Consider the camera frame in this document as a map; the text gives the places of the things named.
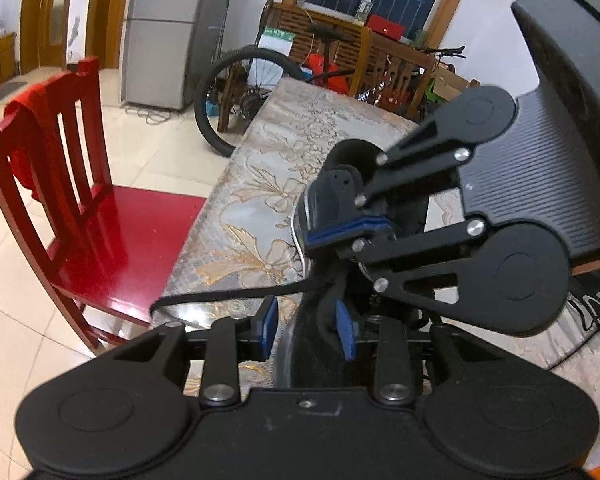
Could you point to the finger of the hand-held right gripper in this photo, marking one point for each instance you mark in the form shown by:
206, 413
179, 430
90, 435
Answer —
420, 255
415, 160

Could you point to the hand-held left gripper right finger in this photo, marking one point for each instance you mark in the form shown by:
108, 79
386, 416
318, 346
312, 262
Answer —
345, 330

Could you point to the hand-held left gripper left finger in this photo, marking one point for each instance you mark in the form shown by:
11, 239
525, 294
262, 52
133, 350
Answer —
269, 330

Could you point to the black shoelace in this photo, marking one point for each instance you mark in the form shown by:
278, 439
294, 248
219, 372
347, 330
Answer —
229, 294

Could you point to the black shoe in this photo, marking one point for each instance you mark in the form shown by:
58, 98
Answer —
330, 195

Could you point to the cardboard box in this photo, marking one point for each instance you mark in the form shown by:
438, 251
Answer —
450, 85

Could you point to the brown wooden chair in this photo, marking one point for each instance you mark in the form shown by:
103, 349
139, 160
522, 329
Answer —
365, 60

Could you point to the red plastic bag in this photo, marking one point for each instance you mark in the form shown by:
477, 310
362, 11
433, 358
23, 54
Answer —
320, 67

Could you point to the brown wooden bench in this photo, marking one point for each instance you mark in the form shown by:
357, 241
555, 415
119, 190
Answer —
340, 50

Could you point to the red box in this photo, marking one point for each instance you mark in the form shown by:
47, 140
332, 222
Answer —
385, 27

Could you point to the floral plastic tablecloth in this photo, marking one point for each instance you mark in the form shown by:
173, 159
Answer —
280, 125

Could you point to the red wooden chair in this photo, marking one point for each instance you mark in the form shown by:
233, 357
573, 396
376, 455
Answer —
129, 240

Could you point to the white and green box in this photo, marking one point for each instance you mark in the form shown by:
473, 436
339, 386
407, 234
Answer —
275, 47

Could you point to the small blue box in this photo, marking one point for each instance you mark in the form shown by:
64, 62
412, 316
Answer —
212, 111

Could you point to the black bicycle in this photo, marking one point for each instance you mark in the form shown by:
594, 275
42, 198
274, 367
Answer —
202, 110

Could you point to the silver refrigerator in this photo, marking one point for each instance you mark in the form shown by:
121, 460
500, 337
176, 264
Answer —
159, 50

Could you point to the red cloth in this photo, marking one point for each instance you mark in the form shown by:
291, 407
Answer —
24, 160

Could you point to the wooden door with glass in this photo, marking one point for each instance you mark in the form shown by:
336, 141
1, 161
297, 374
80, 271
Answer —
34, 10

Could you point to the wooden door frame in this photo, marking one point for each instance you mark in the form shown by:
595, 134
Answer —
109, 10

